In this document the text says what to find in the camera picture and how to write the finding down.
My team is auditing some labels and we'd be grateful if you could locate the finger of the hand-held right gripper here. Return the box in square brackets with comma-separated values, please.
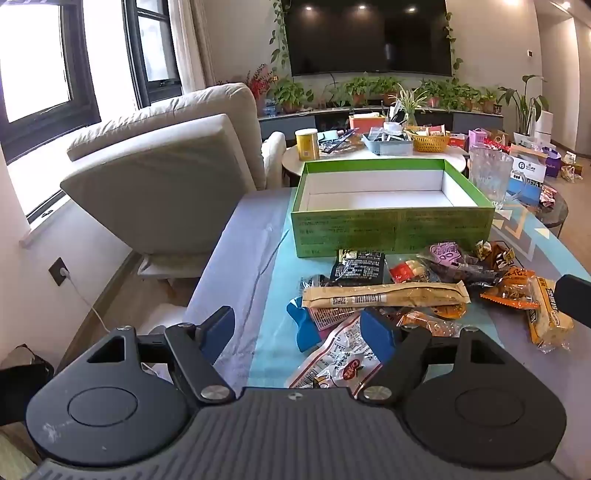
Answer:
[554, 274, 591, 329]

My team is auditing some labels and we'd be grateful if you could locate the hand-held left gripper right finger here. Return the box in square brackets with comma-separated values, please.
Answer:
[360, 308, 509, 401]

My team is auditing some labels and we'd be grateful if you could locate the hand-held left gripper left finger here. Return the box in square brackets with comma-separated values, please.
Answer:
[85, 306, 236, 405]

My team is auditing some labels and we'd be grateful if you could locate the yellow biscuit packet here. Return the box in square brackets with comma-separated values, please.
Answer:
[524, 276, 575, 352]

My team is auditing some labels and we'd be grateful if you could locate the long beige snack packet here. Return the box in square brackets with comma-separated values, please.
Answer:
[301, 281, 472, 309]

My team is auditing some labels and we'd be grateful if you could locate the pink snack packet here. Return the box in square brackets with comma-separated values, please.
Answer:
[307, 305, 363, 330]

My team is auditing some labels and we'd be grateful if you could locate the black snack packet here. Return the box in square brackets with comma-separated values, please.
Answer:
[330, 249, 386, 283]

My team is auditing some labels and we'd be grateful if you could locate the blue snack packet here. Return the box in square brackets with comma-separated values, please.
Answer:
[286, 298, 324, 354]

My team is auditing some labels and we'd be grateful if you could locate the brown snack packet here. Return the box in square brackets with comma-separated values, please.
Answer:
[475, 240, 520, 273]

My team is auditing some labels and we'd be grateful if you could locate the green cardboard box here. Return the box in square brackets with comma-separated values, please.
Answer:
[290, 158, 497, 259]

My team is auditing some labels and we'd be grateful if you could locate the purple snack packet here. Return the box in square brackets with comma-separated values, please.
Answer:
[418, 242, 465, 268]

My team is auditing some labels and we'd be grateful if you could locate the dark snack packet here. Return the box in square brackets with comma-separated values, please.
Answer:
[431, 258, 509, 289]

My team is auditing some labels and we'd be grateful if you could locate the teal patterned tablecloth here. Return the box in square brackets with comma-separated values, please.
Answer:
[249, 203, 591, 388]

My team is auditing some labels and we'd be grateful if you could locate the grey cloth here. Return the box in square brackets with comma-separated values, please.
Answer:
[182, 187, 296, 374]

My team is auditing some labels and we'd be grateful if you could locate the dark round side table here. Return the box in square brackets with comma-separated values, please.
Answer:
[508, 185, 570, 238]

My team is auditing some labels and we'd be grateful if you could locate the blue white box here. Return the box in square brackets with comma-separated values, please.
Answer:
[508, 154, 548, 204]

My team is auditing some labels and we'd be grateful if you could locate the purple gift bag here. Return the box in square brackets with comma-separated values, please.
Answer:
[542, 147, 563, 178]

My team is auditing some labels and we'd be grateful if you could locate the glass mug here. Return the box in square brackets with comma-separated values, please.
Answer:
[468, 144, 515, 210]

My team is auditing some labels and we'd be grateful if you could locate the white round table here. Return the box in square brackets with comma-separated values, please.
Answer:
[281, 138, 467, 188]

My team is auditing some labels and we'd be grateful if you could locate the beige recliner sofa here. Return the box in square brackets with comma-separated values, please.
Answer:
[60, 82, 287, 282]

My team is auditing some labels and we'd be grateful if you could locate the grey-blue plastic basket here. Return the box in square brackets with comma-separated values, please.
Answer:
[361, 131, 414, 158]

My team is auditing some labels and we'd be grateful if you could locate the yellow woven basket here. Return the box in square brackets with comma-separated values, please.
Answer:
[409, 127, 451, 153]

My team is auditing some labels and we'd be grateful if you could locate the yellow can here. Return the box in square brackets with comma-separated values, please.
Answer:
[295, 129, 321, 161]

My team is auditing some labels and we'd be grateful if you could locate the large leaf plant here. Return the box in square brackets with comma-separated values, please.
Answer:
[498, 75, 550, 136]

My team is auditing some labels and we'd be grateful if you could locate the dark bag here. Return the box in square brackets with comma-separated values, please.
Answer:
[0, 344, 54, 425]

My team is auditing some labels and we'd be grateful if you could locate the orange tissue box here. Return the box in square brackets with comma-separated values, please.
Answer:
[348, 114, 386, 132]

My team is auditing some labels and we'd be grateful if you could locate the green potted plant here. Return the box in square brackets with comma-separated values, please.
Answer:
[274, 78, 315, 114]
[480, 88, 502, 114]
[374, 76, 402, 106]
[344, 76, 375, 108]
[445, 83, 481, 113]
[418, 79, 446, 109]

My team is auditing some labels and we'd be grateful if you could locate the spider plant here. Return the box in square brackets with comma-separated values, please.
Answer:
[390, 85, 428, 127]

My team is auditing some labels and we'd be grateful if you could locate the red flower plant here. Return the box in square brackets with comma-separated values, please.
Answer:
[247, 65, 278, 101]

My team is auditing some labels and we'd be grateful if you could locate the black television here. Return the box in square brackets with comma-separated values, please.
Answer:
[283, 0, 453, 78]

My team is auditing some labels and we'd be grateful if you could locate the narrow black framed window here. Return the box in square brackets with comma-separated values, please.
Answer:
[122, 0, 183, 109]

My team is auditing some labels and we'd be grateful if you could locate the large black framed window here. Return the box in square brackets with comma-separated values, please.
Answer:
[0, 0, 102, 164]

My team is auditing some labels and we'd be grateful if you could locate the white cable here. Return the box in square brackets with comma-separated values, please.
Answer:
[65, 274, 158, 374]

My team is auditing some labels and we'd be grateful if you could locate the black wall socket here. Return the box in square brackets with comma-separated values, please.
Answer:
[48, 257, 71, 287]

